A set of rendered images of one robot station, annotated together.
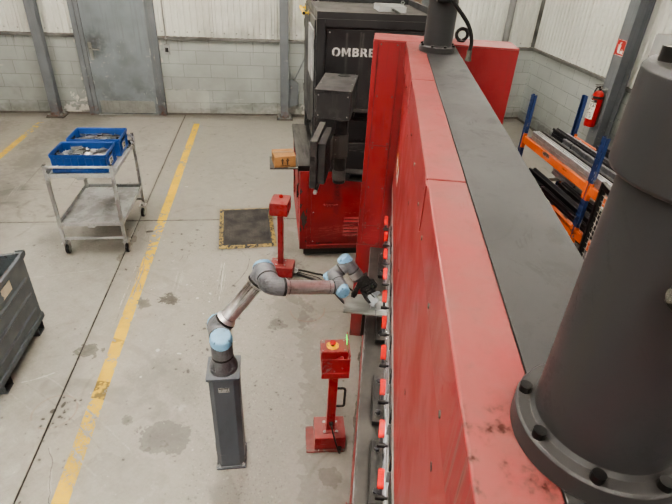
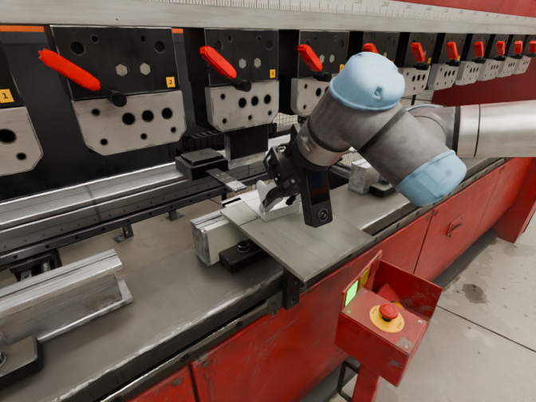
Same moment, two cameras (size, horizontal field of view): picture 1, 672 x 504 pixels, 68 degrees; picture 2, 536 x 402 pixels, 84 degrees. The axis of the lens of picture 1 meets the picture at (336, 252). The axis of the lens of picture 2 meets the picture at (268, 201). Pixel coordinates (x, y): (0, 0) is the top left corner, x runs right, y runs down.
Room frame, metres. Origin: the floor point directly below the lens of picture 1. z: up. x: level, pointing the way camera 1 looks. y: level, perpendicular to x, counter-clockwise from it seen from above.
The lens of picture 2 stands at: (2.68, 0.15, 1.33)
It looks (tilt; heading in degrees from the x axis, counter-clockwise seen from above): 29 degrees down; 228
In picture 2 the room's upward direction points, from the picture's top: straight up
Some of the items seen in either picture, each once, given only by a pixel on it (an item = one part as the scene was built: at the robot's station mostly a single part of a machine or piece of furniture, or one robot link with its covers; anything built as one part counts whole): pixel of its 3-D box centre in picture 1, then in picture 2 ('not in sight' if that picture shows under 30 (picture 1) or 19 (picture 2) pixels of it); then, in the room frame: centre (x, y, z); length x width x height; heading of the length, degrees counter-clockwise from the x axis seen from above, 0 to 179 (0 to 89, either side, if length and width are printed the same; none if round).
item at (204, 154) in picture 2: not in sight; (214, 169); (2.29, -0.51, 1.01); 0.26 x 0.12 x 0.05; 86
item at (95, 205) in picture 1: (100, 192); not in sight; (4.60, 2.45, 0.47); 0.90 x 0.66 x 0.95; 9
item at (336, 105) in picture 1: (334, 139); not in sight; (3.59, 0.06, 1.53); 0.51 x 0.25 x 0.85; 175
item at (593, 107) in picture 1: (594, 105); not in sight; (6.96, -3.41, 1.04); 0.18 x 0.17 x 0.56; 9
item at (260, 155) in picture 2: not in sight; (246, 143); (2.30, -0.34, 1.13); 0.10 x 0.02 x 0.10; 176
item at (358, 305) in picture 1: (366, 304); (290, 224); (2.31, -0.20, 1.00); 0.26 x 0.18 x 0.01; 86
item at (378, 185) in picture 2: (378, 399); (400, 179); (1.70, -0.25, 0.89); 0.30 x 0.05 x 0.03; 176
